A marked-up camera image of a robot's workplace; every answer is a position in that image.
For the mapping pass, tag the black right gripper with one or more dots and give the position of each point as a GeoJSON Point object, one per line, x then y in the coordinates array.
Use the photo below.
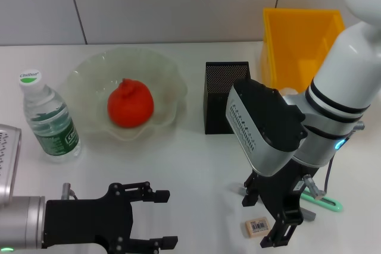
{"type": "Point", "coordinates": [282, 188]}

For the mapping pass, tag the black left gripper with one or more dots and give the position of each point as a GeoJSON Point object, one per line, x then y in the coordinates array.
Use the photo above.
{"type": "Point", "coordinates": [86, 221]}

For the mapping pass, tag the beige barcode eraser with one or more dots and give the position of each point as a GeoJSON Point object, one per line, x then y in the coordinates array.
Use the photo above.
{"type": "Point", "coordinates": [256, 229]}

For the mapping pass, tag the orange fruit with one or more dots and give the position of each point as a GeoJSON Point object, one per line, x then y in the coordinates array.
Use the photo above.
{"type": "Point", "coordinates": [131, 108]}

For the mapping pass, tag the clear green-label water bottle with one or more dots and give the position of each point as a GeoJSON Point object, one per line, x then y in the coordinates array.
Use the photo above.
{"type": "Point", "coordinates": [50, 129]}

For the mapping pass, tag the grey marker pen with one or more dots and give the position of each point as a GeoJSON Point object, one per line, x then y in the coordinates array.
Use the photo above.
{"type": "Point", "coordinates": [309, 215]}

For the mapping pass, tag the mint green utility knife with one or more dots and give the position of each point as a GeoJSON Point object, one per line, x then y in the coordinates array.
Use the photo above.
{"type": "Point", "coordinates": [330, 205]}

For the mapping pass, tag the translucent glass fruit plate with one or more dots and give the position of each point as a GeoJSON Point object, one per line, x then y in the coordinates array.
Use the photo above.
{"type": "Point", "coordinates": [166, 99]}

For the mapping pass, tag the black mesh pen holder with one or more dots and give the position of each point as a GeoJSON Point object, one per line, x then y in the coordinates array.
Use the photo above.
{"type": "Point", "coordinates": [217, 99]}

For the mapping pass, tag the yellow plastic bin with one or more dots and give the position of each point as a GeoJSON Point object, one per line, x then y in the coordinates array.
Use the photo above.
{"type": "Point", "coordinates": [291, 43]}

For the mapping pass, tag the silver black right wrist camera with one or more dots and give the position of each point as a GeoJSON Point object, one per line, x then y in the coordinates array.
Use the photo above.
{"type": "Point", "coordinates": [262, 129]}

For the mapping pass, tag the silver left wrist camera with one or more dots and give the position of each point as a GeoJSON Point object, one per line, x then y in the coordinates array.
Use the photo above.
{"type": "Point", "coordinates": [9, 161]}

